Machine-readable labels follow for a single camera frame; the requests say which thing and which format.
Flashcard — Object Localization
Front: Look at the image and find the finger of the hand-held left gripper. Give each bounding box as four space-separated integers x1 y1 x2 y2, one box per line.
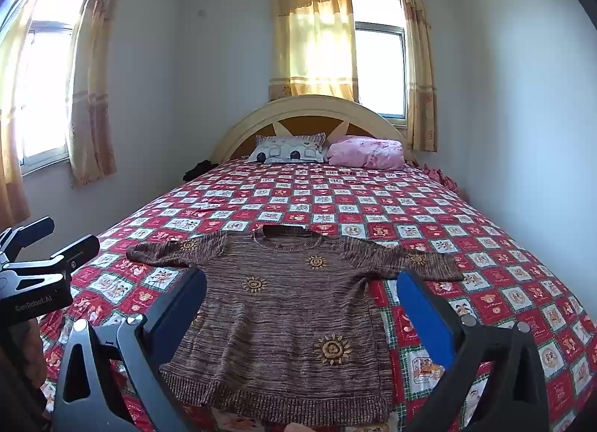
0 216 56 262
9 234 101 284

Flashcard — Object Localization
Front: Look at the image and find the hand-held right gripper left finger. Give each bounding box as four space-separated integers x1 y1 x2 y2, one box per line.
51 266 208 432

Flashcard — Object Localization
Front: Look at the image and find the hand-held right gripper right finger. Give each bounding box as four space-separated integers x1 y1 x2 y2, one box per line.
396 268 551 432

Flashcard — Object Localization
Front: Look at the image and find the brown knitted sweater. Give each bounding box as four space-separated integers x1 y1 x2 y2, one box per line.
126 224 465 426

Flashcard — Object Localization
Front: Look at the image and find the person's left hand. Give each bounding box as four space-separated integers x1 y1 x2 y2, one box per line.
16 320 48 386

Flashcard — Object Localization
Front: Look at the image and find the yellow curtain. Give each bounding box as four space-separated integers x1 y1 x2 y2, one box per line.
65 0 129 186
396 0 439 153
0 0 50 230
268 0 360 103

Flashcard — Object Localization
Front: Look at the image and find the pink crumpled cloth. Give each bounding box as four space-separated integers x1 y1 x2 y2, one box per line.
419 162 463 191

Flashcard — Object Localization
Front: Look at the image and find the black cloth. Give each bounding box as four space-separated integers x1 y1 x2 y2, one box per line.
183 159 219 182

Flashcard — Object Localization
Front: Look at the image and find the red checked printed blanket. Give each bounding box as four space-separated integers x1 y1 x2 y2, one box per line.
40 154 597 432

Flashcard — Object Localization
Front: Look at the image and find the window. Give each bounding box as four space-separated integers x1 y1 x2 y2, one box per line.
18 0 90 176
350 0 410 124

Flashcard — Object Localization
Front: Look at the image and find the pink pillow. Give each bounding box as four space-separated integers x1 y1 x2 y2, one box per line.
326 136 404 170

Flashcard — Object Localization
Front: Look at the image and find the white patterned pillow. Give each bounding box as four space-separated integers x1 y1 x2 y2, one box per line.
246 132 329 165

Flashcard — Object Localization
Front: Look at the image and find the cream arched headboard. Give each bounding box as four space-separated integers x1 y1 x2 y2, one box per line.
212 95 416 164

